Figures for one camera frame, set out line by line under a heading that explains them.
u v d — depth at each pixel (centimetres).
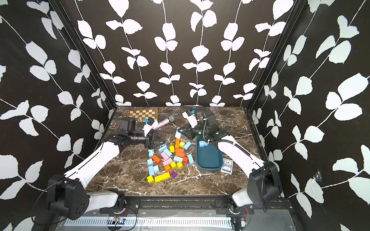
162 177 83
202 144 96
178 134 76
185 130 71
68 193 40
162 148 91
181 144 96
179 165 87
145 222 70
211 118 60
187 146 97
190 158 91
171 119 108
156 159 90
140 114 112
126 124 63
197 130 68
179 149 96
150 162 88
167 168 86
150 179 82
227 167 87
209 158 90
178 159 90
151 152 93
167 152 93
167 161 90
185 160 90
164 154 93
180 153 93
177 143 98
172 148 95
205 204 76
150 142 67
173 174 84
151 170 85
